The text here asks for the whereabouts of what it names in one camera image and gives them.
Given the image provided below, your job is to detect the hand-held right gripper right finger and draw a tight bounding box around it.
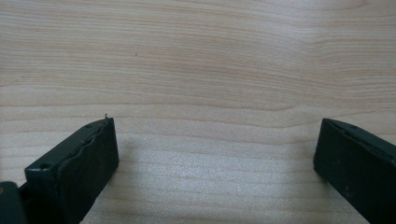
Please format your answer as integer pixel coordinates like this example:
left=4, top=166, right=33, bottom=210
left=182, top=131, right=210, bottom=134
left=313, top=118, right=396, bottom=224

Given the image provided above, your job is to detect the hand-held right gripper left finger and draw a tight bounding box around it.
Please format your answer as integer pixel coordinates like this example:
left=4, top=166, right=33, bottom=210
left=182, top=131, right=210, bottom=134
left=18, top=114, right=120, bottom=224

